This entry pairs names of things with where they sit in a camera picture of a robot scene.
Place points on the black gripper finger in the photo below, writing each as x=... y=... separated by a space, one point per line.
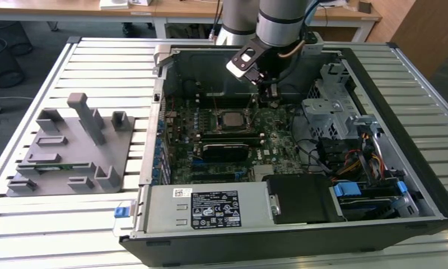
x=276 y=95

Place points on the silver CPU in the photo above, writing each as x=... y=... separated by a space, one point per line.
x=235 y=119

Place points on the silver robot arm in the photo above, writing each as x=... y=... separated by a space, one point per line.
x=280 y=25

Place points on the CPU socket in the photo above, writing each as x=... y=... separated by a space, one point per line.
x=219 y=124

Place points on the silver drive cage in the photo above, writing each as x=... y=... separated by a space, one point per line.
x=320 y=107

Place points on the green motherboard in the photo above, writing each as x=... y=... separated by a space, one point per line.
x=280 y=140

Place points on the wooden desk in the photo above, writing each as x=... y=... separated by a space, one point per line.
x=343 y=15
x=59 y=12

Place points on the small black graphics card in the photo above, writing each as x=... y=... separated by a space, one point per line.
x=224 y=153

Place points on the small silver heatsink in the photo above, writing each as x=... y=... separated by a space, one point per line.
x=264 y=171

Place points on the small dark box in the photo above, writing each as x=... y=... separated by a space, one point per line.
x=366 y=7

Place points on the black expansion slot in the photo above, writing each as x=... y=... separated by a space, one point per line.
x=212 y=177

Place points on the black plastic shroud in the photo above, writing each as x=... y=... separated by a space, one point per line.
x=301 y=196

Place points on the blue disk carrier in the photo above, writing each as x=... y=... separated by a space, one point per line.
x=347 y=190

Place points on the wooden cabinet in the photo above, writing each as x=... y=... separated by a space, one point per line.
x=426 y=33

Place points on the white labelled box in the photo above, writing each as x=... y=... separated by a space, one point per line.
x=139 y=2

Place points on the small blue clip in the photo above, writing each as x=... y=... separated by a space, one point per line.
x=402 y=188

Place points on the black disk drive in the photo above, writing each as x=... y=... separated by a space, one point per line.
x=366 y=210

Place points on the silver power supply unit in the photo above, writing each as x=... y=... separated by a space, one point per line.
x=164 y=207

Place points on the black PC case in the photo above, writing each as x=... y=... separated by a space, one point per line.
x=245 y=249

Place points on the grey parts rack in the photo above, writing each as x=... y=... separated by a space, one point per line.
x=77 y=157

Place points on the blue case latch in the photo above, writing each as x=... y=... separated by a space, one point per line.
x=121 y=212

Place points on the green RAM stick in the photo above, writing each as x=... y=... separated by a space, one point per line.
x=65 y=166

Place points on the black mesh waste bin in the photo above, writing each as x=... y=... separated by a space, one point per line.
x=16 y=36
x=3 y=70

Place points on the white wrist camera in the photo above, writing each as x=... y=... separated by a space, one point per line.
x=245 y=60

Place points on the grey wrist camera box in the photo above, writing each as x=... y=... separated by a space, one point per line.
x=313 y=49

